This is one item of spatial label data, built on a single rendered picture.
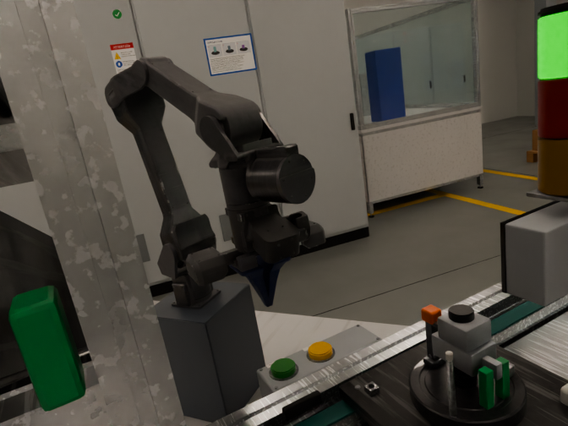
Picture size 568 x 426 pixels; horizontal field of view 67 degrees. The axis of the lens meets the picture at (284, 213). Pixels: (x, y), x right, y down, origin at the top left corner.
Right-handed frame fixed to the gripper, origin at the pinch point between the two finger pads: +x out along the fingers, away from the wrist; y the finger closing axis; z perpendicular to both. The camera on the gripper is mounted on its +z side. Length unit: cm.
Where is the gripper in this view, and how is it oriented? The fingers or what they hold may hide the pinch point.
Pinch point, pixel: (264, 283)
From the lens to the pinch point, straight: 61.0
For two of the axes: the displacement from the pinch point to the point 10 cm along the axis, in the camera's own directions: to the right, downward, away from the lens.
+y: 8.7, -2.7, 4.1
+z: 4.5, 1.5, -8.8
